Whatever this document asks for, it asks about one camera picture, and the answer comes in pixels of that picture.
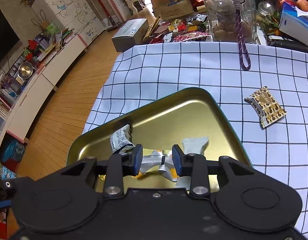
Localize white plain snack bar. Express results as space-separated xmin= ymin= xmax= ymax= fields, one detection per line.
xmin=182 ymin=137 xmax=209 ymax=155

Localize gold teal tin tray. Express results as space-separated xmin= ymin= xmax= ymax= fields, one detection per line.
xmin=66 ymin=87 xmax=253 ymax=194

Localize silver yellow snack packet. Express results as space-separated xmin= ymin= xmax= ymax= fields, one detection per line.
xmin=134 ymin=148 xmax=179 ymax=182

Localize white tv cabinet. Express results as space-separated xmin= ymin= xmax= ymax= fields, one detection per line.
xmin=0 ymin=34 xmax=87 ymax=146

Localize blue checked tablecloth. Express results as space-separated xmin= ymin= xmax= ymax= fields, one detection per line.
xmin=83 ymin=42 xmax=308 ymax=238

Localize grey cardboard box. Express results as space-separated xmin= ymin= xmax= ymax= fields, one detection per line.
xmin=112 ymin=18 xmax=149 ymax=52

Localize black white snack packet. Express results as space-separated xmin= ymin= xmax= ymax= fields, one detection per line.
xmin=110 ymin=124 xmax=135 ymax=155

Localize white cartoon wardrobe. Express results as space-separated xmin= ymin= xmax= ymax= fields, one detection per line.
xmin=31 ymin=0 xmax=105 ymax=46

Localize purple lanyard cord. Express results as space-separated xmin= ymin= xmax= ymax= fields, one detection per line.
xmin=226 ymin=0 xmax=252 ymax=71

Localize pile of loose candies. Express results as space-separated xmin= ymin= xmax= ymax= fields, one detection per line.
xmin=143 ymin=14 xmax=213 ymax=44

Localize black television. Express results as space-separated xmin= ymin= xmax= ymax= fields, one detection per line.
xmin=0 ymin=9 xmax=20 ymax=62

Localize glass jar with cookies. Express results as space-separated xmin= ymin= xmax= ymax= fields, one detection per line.
xmin=203 ymin=0 xmax=257 ymax=43

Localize metal bowl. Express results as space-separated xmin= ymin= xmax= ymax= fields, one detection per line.
xmin=18 ymin=61 xmax=34 ymax=80

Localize blue tissue box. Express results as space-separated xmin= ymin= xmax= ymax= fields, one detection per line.
xmin=279 ymin=2 xmax=308 ymax=46

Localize brown patterned snack packet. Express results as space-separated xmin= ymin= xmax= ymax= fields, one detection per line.
xmin=244 ymin=86 xmax=287 ymax=129

